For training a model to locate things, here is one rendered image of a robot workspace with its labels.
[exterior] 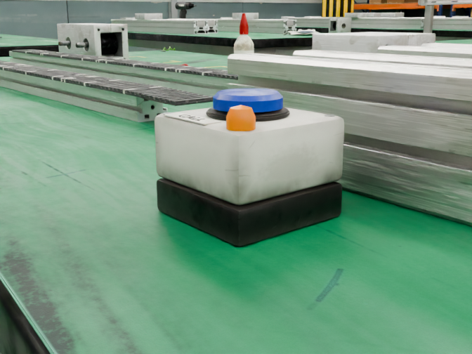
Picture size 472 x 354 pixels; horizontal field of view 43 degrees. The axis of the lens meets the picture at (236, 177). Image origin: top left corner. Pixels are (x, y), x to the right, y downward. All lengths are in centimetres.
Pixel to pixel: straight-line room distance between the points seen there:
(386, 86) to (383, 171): 5
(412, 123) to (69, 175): 25
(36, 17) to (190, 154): 1158
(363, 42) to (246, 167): 36
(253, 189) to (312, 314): 8
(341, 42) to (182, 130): 35
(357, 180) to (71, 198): 19
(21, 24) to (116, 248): 1152
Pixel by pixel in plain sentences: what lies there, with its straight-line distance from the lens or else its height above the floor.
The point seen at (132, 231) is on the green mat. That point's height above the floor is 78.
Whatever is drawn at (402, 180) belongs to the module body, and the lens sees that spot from 38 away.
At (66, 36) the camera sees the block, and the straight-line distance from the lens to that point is 161.
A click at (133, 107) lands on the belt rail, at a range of 70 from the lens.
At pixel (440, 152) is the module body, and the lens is 37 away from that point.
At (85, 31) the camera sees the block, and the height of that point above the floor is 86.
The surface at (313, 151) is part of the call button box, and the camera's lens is 33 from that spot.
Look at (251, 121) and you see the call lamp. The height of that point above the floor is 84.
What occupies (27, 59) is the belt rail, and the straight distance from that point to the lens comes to 153.
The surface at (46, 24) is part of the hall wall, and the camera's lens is 1193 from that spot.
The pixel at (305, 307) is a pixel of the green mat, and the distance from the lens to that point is 25.
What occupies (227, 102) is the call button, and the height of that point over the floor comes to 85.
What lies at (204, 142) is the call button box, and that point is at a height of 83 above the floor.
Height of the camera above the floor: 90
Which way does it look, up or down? 15 degrees down
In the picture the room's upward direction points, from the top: straight up
